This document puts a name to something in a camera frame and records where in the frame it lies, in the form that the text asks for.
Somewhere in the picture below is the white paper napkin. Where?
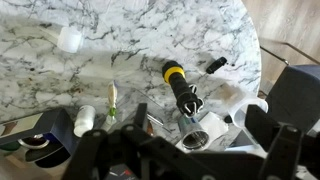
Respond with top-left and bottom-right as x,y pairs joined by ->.
174,111 -> 230,153

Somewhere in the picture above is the small black rectangular device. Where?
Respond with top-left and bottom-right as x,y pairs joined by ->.
205,56 -> 228,75

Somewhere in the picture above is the clear plastic measuring cup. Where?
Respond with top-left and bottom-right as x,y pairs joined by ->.
220,83 -> 269,130

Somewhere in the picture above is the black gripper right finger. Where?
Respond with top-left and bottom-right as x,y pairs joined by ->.
244,104 -> 283,153

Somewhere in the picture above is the black and yellow flashlight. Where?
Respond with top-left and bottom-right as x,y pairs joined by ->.
161,60 -> 205,118

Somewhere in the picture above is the small white translucent cup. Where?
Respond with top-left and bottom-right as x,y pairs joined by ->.
56,26 -> 85,54

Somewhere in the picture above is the white pill bottle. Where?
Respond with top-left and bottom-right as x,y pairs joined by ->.
73,104 -> 97,138

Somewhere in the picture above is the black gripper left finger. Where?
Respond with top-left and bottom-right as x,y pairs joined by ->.
134,102 -> 149,133

